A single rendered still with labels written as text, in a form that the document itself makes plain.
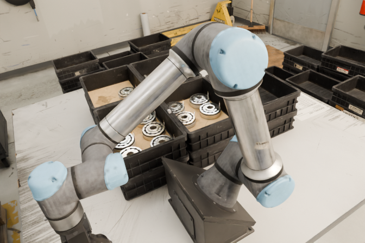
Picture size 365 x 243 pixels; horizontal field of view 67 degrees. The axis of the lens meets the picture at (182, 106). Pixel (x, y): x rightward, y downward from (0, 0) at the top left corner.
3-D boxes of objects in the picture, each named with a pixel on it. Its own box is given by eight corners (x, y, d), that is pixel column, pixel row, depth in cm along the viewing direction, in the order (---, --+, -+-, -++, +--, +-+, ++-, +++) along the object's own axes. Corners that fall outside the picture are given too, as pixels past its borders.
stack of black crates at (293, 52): (331, 88, 273) (339, 56, 255) (310, 98, 262) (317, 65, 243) (299, 74, 303) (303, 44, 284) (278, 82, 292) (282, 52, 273)
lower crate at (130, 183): (192, 175, 121) (190, 155, 115) (126, 204, 111) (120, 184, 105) (157, 127, 152) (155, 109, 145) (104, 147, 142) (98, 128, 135)
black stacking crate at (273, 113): (298, 112, 135) (302, 91, 129) (249, 132, 126) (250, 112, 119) (247, 80, 166) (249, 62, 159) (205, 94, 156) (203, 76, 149)
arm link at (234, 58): (270, 168, 93) (227, 12, 65) (302, 199, 80) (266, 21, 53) (239, 187, 91) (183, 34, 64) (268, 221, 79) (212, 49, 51)
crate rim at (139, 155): (189, 139, 110) (188, 135, 109) (115, 168, 100) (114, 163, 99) (152, 95, 141) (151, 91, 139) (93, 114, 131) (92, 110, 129)
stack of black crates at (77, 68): (101, 87, 313) (90, 50, 289) (109, 98, 291) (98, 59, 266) (64, 98, 298) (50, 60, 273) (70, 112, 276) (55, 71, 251)
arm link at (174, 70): (199, 7, 74) (67, 133, 75) (218, 11, 64) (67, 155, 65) (221, 39, 80) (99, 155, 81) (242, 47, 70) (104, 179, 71)
